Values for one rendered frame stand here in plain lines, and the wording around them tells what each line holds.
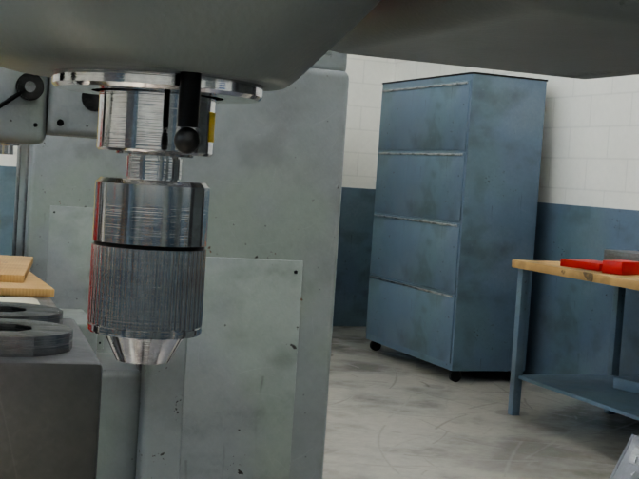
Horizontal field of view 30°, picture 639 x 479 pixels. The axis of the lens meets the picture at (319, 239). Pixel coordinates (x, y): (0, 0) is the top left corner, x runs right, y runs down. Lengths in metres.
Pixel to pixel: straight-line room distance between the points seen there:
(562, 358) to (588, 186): 1.12
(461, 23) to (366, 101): 9.85
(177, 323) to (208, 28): 0.12
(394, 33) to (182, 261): 0.15
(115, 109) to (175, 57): 0.05
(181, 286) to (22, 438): 0.32
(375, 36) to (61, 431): 0.35
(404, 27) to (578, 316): 7.22
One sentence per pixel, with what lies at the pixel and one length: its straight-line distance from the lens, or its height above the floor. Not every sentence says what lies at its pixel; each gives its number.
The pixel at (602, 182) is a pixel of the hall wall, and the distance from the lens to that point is 7.60.
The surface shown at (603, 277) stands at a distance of 6.10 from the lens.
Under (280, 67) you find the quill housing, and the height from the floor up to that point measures 1.32.
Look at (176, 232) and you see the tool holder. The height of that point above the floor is 1.25.
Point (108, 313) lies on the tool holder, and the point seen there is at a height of 1.22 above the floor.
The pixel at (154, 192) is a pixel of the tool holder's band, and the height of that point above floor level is 1.26.
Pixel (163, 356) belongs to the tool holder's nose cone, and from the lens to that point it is 0.49.
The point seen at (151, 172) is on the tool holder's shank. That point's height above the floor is 1.27.
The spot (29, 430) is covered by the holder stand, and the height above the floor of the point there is 1.10.
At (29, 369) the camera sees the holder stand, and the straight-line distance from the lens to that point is 0.78.
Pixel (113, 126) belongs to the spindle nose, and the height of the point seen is 1.29.
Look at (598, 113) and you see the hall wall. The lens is 7.70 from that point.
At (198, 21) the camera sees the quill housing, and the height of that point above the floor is 1.33.
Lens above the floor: 1.27
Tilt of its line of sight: 3 degrees down
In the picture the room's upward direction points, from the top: 4 degrees clockwise
